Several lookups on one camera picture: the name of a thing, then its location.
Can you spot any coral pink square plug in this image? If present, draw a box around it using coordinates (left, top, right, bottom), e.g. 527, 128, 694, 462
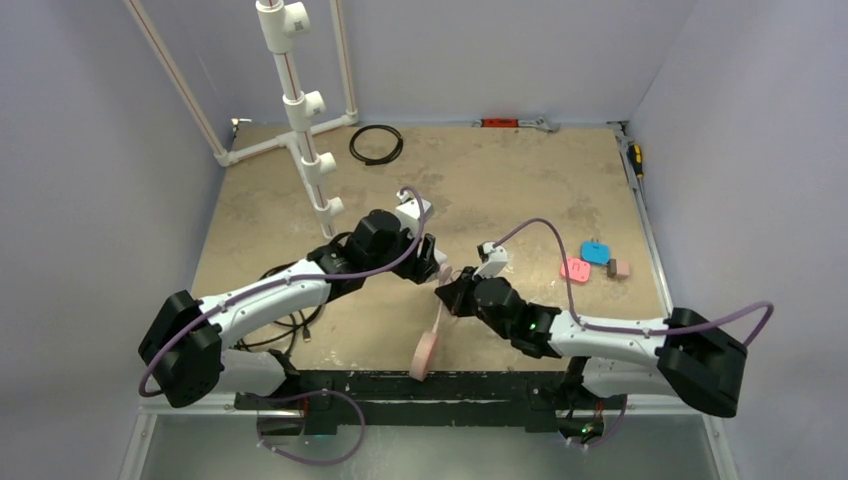
560, 257, 592, 284

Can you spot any blue plug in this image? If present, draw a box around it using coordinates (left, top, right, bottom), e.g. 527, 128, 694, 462
580, 240, 612, 266

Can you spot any small pink brown plug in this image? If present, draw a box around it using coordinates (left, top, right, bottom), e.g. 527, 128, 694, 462
607, 258, 631, 280

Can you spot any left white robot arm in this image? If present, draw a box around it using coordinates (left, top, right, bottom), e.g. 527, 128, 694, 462
138, 210, 447, 409

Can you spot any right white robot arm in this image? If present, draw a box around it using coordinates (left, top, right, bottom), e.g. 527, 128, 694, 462
435, 267, 748, 418

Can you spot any pink round puck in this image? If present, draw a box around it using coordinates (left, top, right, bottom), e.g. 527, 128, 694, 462
409, 331, 438, 381

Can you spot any red adjustable wrench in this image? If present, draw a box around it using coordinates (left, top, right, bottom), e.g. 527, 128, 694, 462
471, 117, 559, 133

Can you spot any yellow black screwdriver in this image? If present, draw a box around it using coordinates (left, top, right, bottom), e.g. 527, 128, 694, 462
627, 143, 644, 181

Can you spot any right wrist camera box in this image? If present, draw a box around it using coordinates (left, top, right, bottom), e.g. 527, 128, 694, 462
474, 241, 509, 278

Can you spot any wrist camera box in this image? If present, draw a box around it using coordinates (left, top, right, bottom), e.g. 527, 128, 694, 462
474, 241, 509, 278
393, 189, 435, 238

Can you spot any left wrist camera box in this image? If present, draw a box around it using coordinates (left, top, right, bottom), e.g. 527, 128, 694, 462
393, 189, 435, 238

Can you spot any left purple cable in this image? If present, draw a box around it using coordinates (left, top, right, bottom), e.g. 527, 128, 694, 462
137, 185, 427, 468

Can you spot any purple cable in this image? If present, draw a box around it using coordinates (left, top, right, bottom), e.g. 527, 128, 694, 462
137, 185, 427, 468
493, 218, 776, 452

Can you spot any black cable ring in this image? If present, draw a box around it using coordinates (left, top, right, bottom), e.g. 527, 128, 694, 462
349, 124, 404, 166

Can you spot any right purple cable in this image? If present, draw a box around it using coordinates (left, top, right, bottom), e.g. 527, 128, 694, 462
493, 218, 776, 452

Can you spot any black USB cable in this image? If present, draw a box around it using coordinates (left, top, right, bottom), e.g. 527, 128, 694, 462
235, 260, 327, 352

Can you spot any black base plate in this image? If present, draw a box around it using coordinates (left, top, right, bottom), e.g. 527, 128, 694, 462
235, 370, 598, 435

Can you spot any aluminium frame rail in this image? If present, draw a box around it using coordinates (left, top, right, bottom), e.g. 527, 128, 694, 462
609, 121, 723, 425

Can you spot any white PVC pipe frame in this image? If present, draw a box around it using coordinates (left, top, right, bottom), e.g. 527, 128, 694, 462
124, 1, 359, 239

